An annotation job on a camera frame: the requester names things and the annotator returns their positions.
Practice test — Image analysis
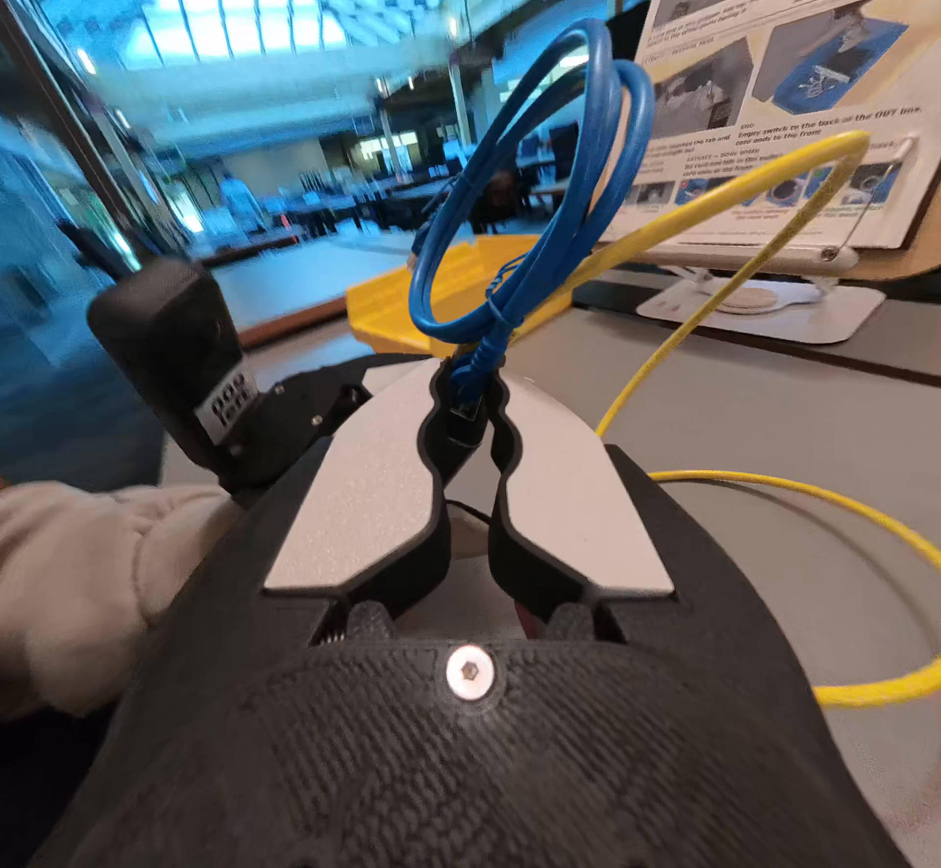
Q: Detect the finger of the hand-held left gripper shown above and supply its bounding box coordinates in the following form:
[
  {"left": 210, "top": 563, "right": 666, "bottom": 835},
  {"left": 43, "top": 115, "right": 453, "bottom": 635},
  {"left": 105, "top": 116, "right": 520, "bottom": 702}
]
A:
[{"left": 364, "top": 359, "right": 438, "bottom": 400}]

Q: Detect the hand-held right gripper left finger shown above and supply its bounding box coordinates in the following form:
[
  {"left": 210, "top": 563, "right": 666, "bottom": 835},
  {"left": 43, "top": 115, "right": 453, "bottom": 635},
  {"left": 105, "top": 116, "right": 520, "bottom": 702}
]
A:
[{"left": 262, "top": 357, "right": 451, "bottom": 599}]

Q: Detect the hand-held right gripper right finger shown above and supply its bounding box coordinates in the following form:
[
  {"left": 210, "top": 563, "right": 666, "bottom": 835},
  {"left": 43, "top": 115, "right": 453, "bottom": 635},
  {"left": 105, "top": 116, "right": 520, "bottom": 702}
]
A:
[{"left": 489, "top": 368, "right": 676, "bottom": 599}]

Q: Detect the yellow storage bin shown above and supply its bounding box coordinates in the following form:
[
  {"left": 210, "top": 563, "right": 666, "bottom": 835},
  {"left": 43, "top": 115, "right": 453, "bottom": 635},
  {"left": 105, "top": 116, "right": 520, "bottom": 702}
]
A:
[{"left": 346, "top": 235, "right": 574, "bottom": 358}]

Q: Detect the black ethernet splitter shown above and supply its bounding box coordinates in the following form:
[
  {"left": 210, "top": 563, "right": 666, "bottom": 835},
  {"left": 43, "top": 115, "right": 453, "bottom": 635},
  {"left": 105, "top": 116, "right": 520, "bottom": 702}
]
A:
[{"left": 434, "top": 398, "right": 490, "bottom": 487}]

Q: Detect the yellow ethernet cable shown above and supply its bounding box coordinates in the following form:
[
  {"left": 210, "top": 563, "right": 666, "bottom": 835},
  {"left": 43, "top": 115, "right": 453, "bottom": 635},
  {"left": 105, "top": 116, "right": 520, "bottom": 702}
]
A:
[{"left": 515, "top": 132, "right": 941, "bottom": 709}]

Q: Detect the blue ethernet cable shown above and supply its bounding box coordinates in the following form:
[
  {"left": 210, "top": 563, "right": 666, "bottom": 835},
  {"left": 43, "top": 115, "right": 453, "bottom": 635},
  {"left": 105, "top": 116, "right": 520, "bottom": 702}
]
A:
[{"left": 408, "top": 19, "right": 655, "bottom": 413}]

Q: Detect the person's left forearm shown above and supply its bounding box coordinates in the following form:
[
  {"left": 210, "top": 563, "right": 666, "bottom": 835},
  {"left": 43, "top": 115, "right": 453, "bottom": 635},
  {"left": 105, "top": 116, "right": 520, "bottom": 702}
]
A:
[{"left": 0, "top": 480, "right": 244, "bottom": 722}]

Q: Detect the grey wood-edged table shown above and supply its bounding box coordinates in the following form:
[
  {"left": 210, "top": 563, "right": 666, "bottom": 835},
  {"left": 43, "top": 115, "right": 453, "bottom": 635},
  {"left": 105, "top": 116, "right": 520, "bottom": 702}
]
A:
[{"left": 198, "top": 232, "right": 442, "bottom": 351}]

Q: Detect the white clipboard stand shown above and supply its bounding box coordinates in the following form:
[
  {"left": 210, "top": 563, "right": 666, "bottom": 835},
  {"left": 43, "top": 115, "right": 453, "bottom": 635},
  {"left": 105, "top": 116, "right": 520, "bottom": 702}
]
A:
[{"left": 636, "top": 269, "right": 887, "bottom": 346}]

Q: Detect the instruction sheet clipboard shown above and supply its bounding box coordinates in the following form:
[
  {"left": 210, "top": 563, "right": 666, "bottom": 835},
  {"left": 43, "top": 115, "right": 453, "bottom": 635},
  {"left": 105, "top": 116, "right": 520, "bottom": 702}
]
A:
[{"left": 599, "top": 0, "right": 941, "bottom": 281}]

